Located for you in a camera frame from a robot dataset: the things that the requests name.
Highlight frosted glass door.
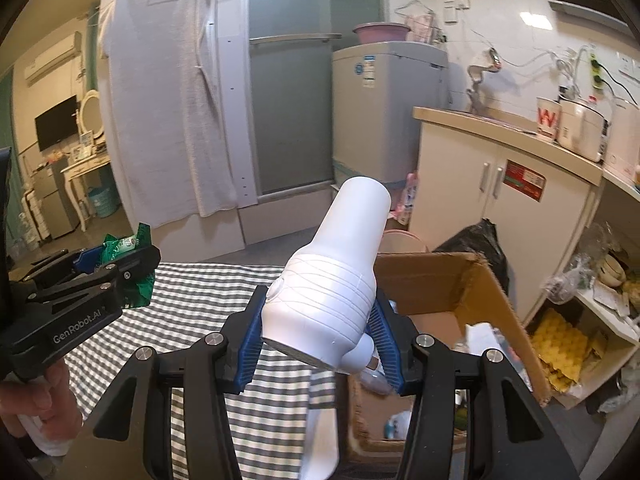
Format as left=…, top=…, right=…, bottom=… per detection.
left=247, top=0, right=383, bottom=196

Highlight yellow foam sheet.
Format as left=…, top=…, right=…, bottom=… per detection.
left=530, top=307, right=608, bottom=393

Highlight black trash bag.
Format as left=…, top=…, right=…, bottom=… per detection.
left=432, top=219, right=510, bottom=296

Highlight round white mirror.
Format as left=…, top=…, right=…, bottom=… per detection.
left=79, top=89, right=105, bottom=136

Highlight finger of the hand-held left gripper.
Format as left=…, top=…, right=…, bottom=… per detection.
left=92, top=245, right=161, bottom=308
left=31, top=249, right=105, bottom=286

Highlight white dressing table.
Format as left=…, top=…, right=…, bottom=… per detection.
left=61, top=152, right=112, bottom=233

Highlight white paper cup red print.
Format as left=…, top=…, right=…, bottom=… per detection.
left=536, top=96, right=561, bottom=142

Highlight white towel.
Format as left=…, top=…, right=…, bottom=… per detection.
left=97, top=0, right=238, bottom=228

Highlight green wrapper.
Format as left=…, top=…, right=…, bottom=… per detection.
left=100, top=222, right=157, bottom=308

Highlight white air conditioner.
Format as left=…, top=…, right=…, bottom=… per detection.
left=24, top=32, right=83, bottom=86

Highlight white plastic bottle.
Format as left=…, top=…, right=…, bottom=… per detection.
left=260, top=176, right=392, bottom=376

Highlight pink basin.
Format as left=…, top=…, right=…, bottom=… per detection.
left=352, top=22, right=412, bottom=46

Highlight cream kitchen cabinet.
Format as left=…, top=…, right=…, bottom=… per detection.
left=412, top=106, right=640, bottom=401

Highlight pink hanging clothes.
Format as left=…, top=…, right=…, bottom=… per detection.
left=404, top=12, right=436, bottom=43

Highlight black television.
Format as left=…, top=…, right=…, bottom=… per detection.
left=34, top=94, right=80, bottom=152

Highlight white wall sockets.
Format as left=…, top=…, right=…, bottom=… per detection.
left=615, top=51, right=640, bottom=78

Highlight ceramic bowl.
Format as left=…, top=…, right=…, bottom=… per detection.
left=600, top=252, right=626, bottom=283

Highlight grey white checked tablecloth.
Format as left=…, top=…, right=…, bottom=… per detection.
left=62, top=260, right=351, bottom=480

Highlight brown cardboard box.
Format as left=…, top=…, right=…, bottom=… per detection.
left=345, top=251, right=553, bottom=456

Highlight small grey fridge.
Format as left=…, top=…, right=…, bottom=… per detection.
left=32, top=157, right=81, bottom=241

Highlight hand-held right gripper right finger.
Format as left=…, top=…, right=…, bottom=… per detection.
left=367, top=297, right=581, bottom=480

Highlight metal faucet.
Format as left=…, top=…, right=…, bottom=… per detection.
left=466, top=47, right=502, bottom=113

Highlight clear plastic bag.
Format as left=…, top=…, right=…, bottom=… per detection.
left=545, top=222, right=631, bottom=303

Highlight teal basket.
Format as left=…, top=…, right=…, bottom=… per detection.
left=87, top=185, right=121, bottom=218

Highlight teal curtain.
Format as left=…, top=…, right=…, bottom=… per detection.
left=0, top=72, right=25, bottom=241

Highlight grey washing machine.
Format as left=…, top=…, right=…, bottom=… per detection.
left=331, top=40, right=451, bottom=186

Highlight person's left hand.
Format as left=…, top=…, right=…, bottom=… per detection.
left=0, top=360, right=83, bottom=442

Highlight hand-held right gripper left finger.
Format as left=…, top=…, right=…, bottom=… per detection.
left=75, top=285, right=266, bottom=480

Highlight pink waste bin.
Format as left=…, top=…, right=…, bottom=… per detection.
left=382, top=230, right=430, bottom=256

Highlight white wall switch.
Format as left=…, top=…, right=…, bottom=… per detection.
left=442, top=0, right=472, bottom=23

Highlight pink patterned bag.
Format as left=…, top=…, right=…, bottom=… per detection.
left=392, top=172, right=418, bottom=226

